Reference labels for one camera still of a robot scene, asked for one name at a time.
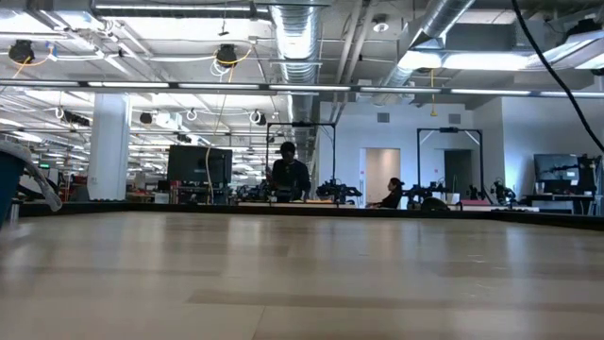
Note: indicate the dark door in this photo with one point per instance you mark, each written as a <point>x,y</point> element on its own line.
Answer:
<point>458,172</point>

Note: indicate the blue plastic bin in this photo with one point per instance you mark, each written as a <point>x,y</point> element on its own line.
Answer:
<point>9,189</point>

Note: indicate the black monitor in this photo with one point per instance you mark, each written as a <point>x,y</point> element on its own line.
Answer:
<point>189,165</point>

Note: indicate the bright ceiling light panel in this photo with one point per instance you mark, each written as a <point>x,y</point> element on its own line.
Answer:
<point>472,60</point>

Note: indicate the white ceiling light fixture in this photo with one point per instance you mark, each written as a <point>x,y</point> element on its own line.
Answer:
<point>566,49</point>

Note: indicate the ribbed silver air duct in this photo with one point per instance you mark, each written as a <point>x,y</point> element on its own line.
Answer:
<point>297,42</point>

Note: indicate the person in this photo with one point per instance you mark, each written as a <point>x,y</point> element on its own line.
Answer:
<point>394,193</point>
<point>290,177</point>

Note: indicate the dark office desk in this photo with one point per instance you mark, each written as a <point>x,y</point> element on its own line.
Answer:
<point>557,198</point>

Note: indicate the large grey waffle towel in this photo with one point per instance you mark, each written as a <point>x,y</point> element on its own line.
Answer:
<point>47,193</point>

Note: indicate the round black ceiling speaker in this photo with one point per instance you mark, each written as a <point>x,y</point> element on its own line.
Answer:
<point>145,118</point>

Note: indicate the white building column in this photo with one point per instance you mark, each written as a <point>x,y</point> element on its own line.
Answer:
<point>111,151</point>

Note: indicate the long ceiling light bar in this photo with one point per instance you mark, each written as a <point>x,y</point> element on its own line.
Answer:
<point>127,85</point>

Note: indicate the black distant robot arm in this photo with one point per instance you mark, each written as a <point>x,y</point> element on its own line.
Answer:
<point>337,190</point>
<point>502,191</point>

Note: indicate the grey desk monitor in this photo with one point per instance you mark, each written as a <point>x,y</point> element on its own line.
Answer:
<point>552,167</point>

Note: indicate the pale doorway panel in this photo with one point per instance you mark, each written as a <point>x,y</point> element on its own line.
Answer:
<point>382,170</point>

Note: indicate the silver spiral air duct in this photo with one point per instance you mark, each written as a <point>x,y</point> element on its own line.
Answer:
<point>448,14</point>

